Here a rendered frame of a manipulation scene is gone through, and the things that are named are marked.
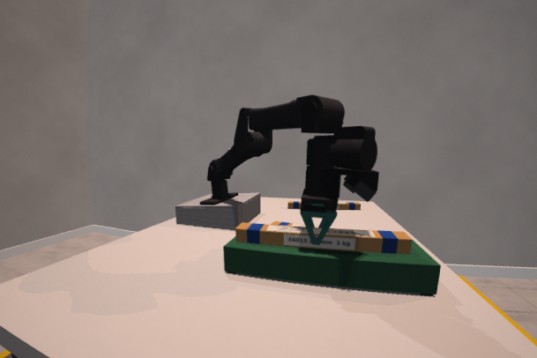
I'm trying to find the brown cardboard box with blue bands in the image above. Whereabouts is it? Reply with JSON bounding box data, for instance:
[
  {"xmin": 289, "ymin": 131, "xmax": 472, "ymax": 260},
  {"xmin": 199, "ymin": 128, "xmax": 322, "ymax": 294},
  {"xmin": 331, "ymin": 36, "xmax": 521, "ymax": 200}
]
[{"xmin": 235, "ymin": 222, "xmax": 412, "ymax": 254}]

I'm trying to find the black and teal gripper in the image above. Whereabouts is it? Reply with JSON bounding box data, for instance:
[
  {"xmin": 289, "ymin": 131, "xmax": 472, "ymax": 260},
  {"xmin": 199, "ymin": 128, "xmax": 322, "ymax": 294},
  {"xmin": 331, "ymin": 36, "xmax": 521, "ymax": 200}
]
[{"xmin": 300, "ymin": 166, "xmax": 338, "ymax": 245}]

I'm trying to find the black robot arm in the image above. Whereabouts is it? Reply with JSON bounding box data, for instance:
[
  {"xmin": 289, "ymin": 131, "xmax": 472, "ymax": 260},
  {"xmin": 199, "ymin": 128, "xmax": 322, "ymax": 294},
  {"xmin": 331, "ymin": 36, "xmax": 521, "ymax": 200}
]
[{"xmin": 200, "ymin": 95, "xmax": 379, "ymax": 205}]

